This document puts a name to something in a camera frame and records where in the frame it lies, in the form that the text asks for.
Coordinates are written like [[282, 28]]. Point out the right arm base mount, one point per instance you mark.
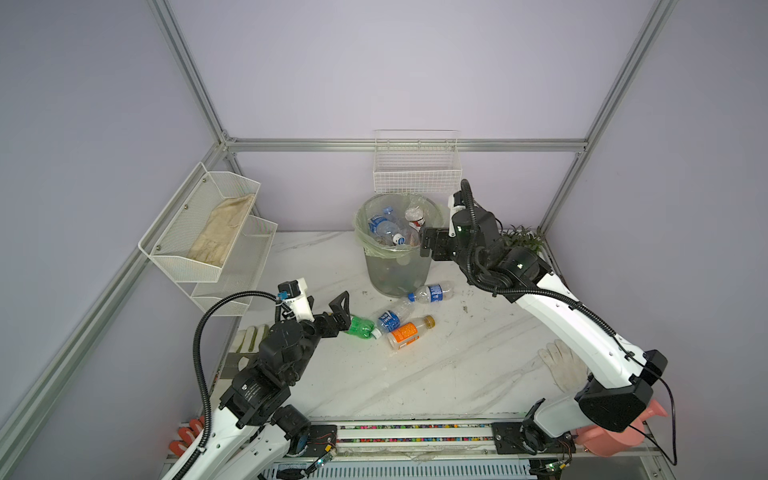
[[520, 438]]

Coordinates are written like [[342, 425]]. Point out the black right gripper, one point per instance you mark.
[[437, 237]]

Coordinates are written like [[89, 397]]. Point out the green lined trash bin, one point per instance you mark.
[[396, 271]]

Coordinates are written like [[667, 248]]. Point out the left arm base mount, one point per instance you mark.
[[312, 441]]

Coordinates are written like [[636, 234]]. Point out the red white label bottle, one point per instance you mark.
[[415, 217]]

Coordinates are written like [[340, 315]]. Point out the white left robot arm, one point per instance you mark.
[[253, 426]]

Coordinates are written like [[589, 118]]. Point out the white two-tier mesh shelf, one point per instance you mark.
[[167, 242]]

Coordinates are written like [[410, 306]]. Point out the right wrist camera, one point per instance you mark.
[[455, 205]]

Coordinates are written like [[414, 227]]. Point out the beige cloth in shelf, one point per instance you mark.
[[218, 236]]

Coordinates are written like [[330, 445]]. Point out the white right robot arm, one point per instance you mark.
[[618, 385]]

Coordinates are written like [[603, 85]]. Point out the white wire wall basket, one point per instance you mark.
[[416, 161]]

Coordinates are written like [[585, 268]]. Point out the white knit glove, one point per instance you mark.
[[568, 370]]

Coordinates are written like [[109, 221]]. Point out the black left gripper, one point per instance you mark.
[[342, 318]]

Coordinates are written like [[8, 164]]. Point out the small blue label bottle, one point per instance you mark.
[[392, 317]]

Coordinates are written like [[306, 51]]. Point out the potted green succulent plant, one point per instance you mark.
[[524, 237]]

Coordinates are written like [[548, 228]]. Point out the orange label bottle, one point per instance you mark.
[[409, 332]]

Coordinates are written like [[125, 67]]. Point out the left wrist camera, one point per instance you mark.
[[293, 295]]

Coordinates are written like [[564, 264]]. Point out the pink watering can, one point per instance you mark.
[[604, 443]]

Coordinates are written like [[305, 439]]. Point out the green soda bottle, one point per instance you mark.
[[363, 328]]

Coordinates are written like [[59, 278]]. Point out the clear bottle blue label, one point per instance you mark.
[[386, 231]]

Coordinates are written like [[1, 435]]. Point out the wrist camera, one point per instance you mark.
[[455, 205], [293, 295]]

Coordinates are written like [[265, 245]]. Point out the orange white work glove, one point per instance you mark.
[[186, 435]]

